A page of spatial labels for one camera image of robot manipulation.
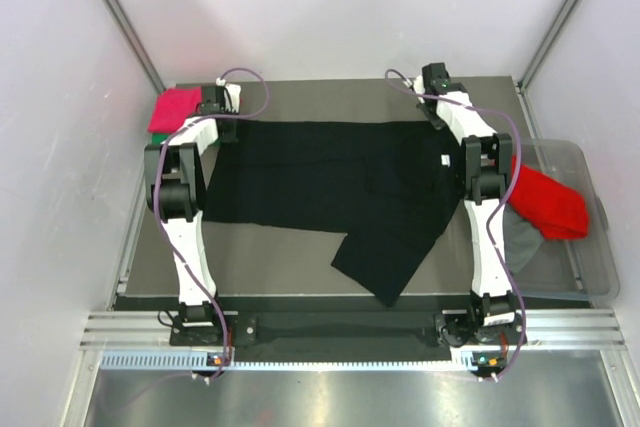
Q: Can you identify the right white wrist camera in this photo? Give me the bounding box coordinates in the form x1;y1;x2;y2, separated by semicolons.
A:
411;75;426;100

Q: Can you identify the folded green t shirt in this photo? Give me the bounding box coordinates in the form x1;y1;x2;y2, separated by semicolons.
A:
151;133;170;145

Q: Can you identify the grey t shirt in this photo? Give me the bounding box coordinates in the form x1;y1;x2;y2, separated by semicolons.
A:
503;206;544;274

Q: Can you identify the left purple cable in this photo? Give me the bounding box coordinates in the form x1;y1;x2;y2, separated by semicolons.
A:
152;66;274;383

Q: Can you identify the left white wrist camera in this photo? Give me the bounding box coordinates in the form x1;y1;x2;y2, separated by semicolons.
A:
215;78;241;114

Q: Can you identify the clear plastic bin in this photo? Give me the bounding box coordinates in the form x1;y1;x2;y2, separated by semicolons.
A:
511;139;619;301

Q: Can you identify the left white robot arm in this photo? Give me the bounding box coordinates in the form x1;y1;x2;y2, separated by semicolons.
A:
144;79;241;344

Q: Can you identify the slotted grey cable duct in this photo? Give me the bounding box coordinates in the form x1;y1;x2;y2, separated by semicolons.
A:
100;350;506;373

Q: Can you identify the folded pink t shirt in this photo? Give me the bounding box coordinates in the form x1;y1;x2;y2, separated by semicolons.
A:
148;87;202;134

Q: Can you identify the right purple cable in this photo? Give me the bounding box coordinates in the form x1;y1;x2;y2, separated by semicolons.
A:
384;68;529;383

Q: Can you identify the purple cable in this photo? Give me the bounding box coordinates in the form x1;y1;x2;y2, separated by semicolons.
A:
384;68;529;383
152;66;274;383

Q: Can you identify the red t shirt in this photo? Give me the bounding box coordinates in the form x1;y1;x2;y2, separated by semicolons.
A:
507;163;590;241

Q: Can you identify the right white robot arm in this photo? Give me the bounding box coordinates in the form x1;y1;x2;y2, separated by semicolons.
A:
412;62;516;347

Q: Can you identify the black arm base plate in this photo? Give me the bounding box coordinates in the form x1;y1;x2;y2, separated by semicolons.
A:
169;309;529;363

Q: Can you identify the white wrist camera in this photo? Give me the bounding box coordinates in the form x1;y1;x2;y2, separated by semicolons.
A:
215;78;241;114
411;75;426;100

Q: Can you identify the black t shirt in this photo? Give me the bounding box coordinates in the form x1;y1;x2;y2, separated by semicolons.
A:
203;120;461;306

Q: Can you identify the aluminium frame rail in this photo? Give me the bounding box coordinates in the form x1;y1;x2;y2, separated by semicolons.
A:
80;309;625;350

